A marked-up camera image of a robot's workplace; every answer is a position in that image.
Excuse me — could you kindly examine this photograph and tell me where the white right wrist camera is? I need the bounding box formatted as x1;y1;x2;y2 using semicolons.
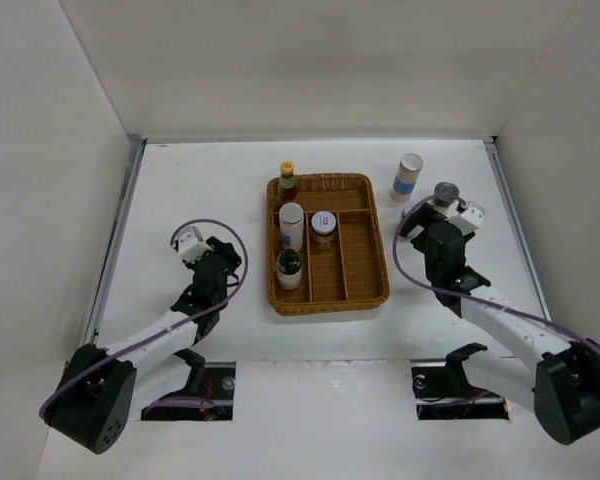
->
448;201;485;236

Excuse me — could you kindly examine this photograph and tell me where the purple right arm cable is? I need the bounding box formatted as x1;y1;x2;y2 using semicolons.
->
392;192;600;376

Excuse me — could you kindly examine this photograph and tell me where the grey lid salt grinder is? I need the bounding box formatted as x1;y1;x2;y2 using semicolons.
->
432;182;462;214

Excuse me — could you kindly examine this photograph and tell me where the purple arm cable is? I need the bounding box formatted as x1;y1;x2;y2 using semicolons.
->
392;192;600;376
38;217;250;419

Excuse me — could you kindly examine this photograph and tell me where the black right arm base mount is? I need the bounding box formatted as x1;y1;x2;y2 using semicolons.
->
411;343;509;421

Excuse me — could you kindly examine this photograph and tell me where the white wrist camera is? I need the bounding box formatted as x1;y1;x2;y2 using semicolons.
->
170;225;212;264
448;201;485;236

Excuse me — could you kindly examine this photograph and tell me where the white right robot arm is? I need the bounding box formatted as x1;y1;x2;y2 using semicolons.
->
394;196;600;445

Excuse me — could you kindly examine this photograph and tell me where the brown wicker divided basket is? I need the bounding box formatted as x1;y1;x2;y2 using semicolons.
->
266;173;390;316

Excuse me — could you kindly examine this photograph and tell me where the silver lid blue label bottle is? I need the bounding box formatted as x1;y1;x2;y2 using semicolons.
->
390;153;423;203

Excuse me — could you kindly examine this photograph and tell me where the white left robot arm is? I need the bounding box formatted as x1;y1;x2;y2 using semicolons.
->
39;236;246;454

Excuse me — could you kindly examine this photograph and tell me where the metal table edge rail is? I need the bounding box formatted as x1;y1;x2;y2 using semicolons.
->
78;134;147;346

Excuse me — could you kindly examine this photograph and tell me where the black cap pepper grinder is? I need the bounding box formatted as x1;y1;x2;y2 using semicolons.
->
276;249;302;291

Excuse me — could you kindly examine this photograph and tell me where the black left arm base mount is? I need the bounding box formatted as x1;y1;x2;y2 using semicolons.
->
140;349;237;422

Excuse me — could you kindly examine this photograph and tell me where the red sauce bottle yellow cap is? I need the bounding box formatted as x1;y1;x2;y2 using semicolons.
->
278;161;298;204

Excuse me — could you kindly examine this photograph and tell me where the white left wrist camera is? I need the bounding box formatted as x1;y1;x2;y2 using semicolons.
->
170;225;212;264

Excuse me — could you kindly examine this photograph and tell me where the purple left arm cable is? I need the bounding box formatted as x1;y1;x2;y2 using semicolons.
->
38;217;250;419

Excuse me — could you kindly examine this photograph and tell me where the silver lid white spice bottle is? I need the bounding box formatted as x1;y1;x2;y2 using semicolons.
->
279;202;305;252

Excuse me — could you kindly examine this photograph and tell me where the small jar red label lid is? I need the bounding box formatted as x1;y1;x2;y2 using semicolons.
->
311;211;336;249

